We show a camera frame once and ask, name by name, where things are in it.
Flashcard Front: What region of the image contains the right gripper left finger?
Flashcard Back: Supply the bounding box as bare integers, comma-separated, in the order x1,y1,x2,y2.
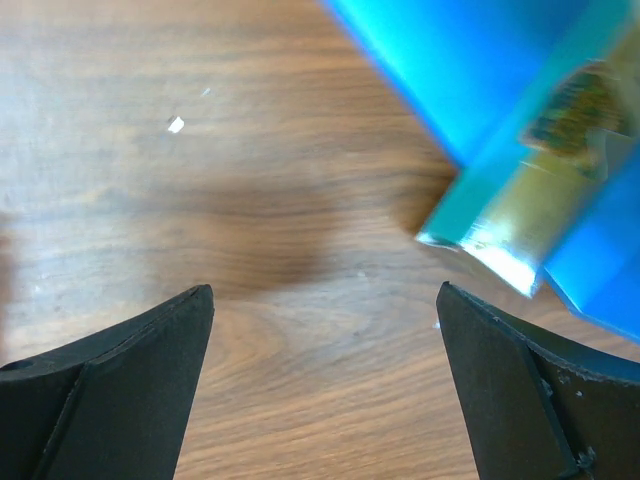
1,285,214,479

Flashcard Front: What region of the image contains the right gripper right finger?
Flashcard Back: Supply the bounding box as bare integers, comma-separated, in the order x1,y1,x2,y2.
436,282,639,479

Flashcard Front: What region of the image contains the teal green tea toothpaste box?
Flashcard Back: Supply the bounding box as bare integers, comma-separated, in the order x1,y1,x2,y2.
417,15,639,296

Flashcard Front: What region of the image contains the blue shelf with coloured boards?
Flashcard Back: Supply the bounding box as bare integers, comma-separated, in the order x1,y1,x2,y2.
327,1,639,340

